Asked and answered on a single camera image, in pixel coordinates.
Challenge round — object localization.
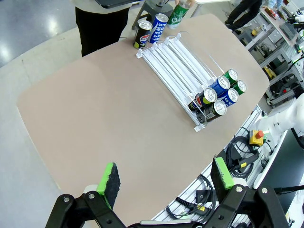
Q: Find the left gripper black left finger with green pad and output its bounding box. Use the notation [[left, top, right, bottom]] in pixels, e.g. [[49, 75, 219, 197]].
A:
[[45, 162, 127, 228]]

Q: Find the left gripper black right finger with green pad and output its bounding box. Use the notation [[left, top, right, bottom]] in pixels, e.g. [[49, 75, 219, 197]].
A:
[[206, 156, 289, 228]]

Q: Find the green Chilsung cider can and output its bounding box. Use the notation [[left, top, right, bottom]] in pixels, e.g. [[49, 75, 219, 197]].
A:
[[231, 79, 247, 95], [221, 68, 239, 83], [167, 1, 190, 30]]

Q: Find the black serving tray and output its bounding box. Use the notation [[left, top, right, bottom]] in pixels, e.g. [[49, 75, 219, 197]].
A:
[[95, 0, 133, 9]]

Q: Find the person in grey sweater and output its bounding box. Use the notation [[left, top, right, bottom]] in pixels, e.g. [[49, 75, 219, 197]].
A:
[[71, 0, 133, 57]]

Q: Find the person's left hand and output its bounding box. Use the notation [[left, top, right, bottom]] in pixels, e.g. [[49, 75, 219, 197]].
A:
[[174, 0, 196, 9]]

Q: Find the silver slotted mounting base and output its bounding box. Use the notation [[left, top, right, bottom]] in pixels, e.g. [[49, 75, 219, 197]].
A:
[[152, 104, 288, 228]]

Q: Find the yellow emergency stop box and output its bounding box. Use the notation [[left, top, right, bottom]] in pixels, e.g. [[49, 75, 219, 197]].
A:
[[248, 130, 265, 146]]

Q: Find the black Pepsi can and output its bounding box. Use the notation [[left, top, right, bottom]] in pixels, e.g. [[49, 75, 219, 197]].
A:
[[195, 99, 228, 124], [133, 19, 153, 49], [188, 87, 218, 111]]

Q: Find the black base panel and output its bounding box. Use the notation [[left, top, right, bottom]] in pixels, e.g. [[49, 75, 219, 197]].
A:
[[255, 129, 304, 214]]

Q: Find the blue Pocari Sweat can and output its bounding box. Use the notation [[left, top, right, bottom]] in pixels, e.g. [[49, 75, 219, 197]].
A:
[[217, 87, 240, 108], [208, 76, 231, 95], [147, 13, 169, 44]]

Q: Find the yellow tool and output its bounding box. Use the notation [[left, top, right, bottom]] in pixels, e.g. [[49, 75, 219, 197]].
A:
[[262, 66, 277, 80]]

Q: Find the clear white can dispenser rack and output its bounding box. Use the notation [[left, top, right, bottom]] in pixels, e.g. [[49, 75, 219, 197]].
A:
[[135, 31, 247, 133]]

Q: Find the bystander in black clothes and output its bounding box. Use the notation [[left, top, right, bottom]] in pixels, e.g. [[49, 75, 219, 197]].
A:
[[224, 0, 263, 36]]

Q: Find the black coiled cable bundle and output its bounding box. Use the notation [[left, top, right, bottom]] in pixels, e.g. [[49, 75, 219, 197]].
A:
[[225, 136, 259, 178]]

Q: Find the black yellow handheld enabling switch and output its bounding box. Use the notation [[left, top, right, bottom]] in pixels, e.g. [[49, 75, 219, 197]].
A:
[[231, 152, 259, 171]]

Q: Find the black cable with connectors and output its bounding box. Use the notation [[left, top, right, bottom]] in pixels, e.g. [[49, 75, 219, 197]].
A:
[[166, 174, 217, 220]]

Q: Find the aluminium frame workbench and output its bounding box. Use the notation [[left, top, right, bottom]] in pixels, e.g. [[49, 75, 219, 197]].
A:
[[237, 4, 304, 107]]

